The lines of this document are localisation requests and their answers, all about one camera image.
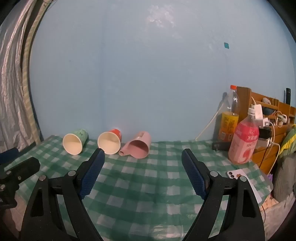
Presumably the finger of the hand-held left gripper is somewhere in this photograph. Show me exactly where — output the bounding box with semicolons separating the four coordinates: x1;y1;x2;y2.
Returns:
0;157;41;186
0;148;19;165

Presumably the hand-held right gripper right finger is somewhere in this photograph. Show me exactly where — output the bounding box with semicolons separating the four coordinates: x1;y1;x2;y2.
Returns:
181;148;265;241

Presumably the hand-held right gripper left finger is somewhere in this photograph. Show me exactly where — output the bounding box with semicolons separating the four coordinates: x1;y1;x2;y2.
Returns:
20;148;106;241

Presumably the green paper cup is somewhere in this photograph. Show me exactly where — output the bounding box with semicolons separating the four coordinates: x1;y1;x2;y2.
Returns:
62;129;89;155

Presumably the red paper cup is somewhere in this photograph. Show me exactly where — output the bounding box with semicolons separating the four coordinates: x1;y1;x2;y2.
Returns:
97;129;122;155

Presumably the pink plastic cup with handle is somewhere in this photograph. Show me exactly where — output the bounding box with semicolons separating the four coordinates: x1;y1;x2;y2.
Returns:
119;131;152;159

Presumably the white smartphone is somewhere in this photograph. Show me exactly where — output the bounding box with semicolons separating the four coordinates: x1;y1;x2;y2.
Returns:
226;169;263;204

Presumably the green checked tablecloth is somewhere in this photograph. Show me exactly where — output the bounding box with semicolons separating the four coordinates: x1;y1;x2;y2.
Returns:
5;134;274;241

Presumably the pink drink bottle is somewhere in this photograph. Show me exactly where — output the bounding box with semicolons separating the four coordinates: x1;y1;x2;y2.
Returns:
228;108;260;165

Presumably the orange drink bottle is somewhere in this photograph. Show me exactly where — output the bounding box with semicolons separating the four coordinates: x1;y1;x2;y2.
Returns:
218;85;240;142

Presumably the silver grey curtain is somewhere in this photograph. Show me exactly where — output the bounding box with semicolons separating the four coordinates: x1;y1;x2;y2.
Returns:
0;0;50;154

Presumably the black power adapter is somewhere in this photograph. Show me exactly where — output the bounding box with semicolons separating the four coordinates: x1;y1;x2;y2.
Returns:
258;126;273;139

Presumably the white charger plug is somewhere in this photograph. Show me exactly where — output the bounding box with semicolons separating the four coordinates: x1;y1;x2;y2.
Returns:
251;104;270;127

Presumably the grey pillow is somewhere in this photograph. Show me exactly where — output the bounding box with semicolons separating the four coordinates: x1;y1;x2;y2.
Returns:
272;154;296;202

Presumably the wooden shelf unit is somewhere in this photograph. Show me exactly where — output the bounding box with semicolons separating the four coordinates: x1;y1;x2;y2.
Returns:
237;86;296;176

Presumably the green yellow cloth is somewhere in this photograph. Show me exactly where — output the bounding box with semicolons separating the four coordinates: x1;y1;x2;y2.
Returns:
277;125;296;161

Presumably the white wall cable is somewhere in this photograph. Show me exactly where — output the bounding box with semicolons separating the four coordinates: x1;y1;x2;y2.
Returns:
195;108;223;141

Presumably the white charging cable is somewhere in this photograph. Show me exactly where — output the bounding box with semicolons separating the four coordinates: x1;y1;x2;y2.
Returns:
264;119;281;163

